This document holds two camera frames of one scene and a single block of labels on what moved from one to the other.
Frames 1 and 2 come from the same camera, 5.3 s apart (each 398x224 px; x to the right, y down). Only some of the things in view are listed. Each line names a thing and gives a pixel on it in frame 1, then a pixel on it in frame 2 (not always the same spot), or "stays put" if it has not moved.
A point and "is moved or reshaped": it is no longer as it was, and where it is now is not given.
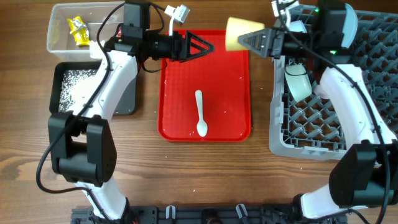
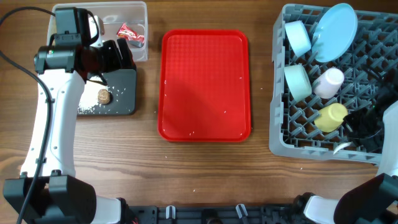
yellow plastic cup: [236, 27] to [329, 117]
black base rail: [207, 214] stays put
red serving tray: [206, 99] stays put
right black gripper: [267, 36] to [349, 122]
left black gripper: [180, 45] to [115, 63]
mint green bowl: [298, 81] stays put
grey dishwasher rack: [311, 127] stays put
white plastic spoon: [201, 126] is moved or reshaped
